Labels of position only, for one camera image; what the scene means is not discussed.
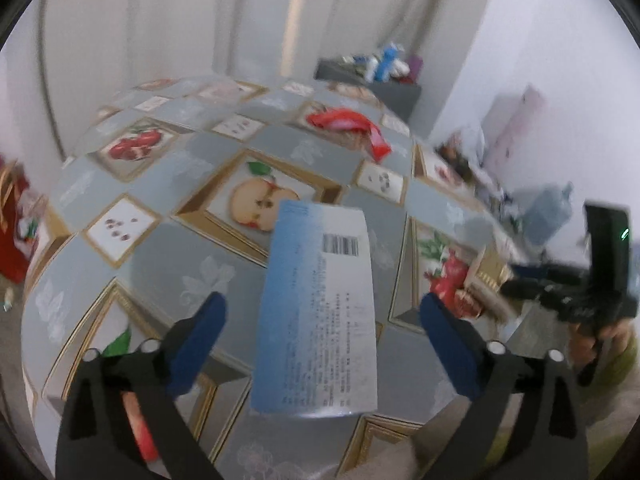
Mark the gold tissue pack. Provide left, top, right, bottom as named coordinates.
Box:
left=464, top=242, right=520, bottom=323

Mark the blue white paper package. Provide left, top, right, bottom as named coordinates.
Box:
left=250, top=200, right=378, bottom=418

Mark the floor trash pile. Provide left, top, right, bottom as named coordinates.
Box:
left=436, top=126, right=521, bottom=216

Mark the person right hand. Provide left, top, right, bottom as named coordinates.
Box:
left=568, top=318, right=634, bottom=372

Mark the large water jug on floor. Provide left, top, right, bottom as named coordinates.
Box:
left=522, top=182, right=574, bottom=247

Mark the pink tall box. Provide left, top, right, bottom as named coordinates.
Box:
left=482, top=84, right=546, bottom=181

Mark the red clothes pile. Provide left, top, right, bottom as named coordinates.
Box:
left=1, top=158, right=46, bottom=284

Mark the fruit pattern tablecloth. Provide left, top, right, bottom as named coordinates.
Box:
left=22, top=76, right=521, bottom=479

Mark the dark grey cabinet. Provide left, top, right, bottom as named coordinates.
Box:
left=314, top=58, right=422, bottom=122

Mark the purple cup on cabinet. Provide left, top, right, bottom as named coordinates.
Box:
left=407, top=54, right=423, bottom=82

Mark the blue bottle on cabinet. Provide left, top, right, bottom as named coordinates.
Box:
left=374, top=44, right=399, bottom=82

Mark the white bottle on cabinet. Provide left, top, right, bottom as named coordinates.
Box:
left=363, top=55, right=380, bottom=82

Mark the red plastic bag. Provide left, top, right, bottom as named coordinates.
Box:
left=306, top=108, right=393, bottom=162

